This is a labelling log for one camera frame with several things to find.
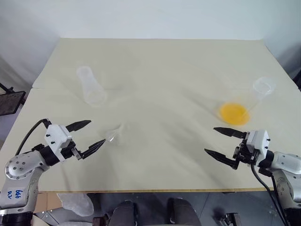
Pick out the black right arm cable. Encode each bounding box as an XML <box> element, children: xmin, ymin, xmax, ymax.
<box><xmin>250</xmin><ymin>164</ymin><xmax>289</xmax><ymax>226</ymax></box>

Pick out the white plastic bag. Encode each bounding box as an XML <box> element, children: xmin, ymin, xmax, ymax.
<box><xmin>57</xmin><ymin>193</ymin><xmax>95</xmax><ymax>218</ymax></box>

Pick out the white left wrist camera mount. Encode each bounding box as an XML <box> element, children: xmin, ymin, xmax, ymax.
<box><xmin>44</xmin><ymin>124</ymin><xmax>74</xmax><ymax>156</ymax></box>

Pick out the black mesh rack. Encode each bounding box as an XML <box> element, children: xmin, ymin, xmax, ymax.
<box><xmin>0</xmin><ymin>82</ymin><xmax>26</xmax><ymax>116</ymax></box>

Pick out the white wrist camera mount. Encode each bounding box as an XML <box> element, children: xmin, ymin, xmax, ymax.
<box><xmin>44</xmin><ymin>124</ymin><xmax>74</xmax><ymax>156</ymax></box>
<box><xmin>246</xmin><ymin>129</ymin><xmax>270</xmax><ymax>158</ymax></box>

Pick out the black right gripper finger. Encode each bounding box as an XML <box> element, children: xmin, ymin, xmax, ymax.
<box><xmin>213</xmin><ymin>127</ymin><xmax>247</xmax><ymax>140</ymax></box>
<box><xmin>204</xmin><ymin>148</ymin><xmax>238</xmax><ymax>170</ymax></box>

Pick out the small clear funnel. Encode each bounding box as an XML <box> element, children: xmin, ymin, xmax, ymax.
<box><xmin>105</xmin><ymin>124</ymin><xmax>124</xmax><ymax>146</ymax></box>

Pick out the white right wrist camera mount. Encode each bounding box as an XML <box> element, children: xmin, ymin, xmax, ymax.
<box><xmin>246</xmin><ymin>129</ymin><xmax>270</xmax><ymax>158</ymax></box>

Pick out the brown cardboard box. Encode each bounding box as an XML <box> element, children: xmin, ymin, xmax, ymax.
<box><xmin>32</xmin><ymin>192</ymin><xmax>64</xmax><ymax>214</ymax></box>

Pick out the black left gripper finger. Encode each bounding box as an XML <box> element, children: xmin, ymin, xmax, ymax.
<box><xmin>78</xmin><ymin>139</ymin><xmax>107</xmax><ymax>161</ymax></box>
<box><xmin>65</xmin><ymin>120</ymin><xmax>92</xmax><ymax>133</ymax></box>

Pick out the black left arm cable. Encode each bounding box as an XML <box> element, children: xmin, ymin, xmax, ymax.
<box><xmin>15</xmin><ymin>119</ymin><xmax>52</xmax><ymax>156</ymax></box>

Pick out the clear plastic cup lying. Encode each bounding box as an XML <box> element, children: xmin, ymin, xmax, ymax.
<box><xmin>76</xmin><ymin>66</ymin><xmax>109</xmax><ymax>107</ymax></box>

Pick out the dark rounded shape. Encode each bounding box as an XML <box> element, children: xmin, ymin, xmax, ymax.
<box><xmin>110</xmin><ymin>200</ymin><xmax>140</xmax><ymax>226</ymax></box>
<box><xmin>166</xmin><ymin>197</ymin><xmax>202</xmax><ymax>226</ymax></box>

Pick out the clear cup with orange juice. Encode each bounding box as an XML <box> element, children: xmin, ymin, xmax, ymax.
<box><xmin>217</xmin><ymin>76</ymin><xmax>277</xmax><ymax>126</ymax></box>

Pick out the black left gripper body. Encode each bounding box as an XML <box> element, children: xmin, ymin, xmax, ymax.
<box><xmin>60</xmin><ymin>142</ymin><xmax>82</xmax><ymax>163</ymax></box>

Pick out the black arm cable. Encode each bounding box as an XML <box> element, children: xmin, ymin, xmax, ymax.
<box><xmin>250</xmin><ymin>164</ymin><xmax>289</xmax><ymax>226</ymax></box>
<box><xmin>15</xmin><ymin>119</ymin><xmax>52</xmax><ymax>156</ymax></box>

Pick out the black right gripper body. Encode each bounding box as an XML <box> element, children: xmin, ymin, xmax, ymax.
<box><xmin>232</xmin><ymin>131</ymin><xmax>260</xmax><ymax>165</ymax></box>

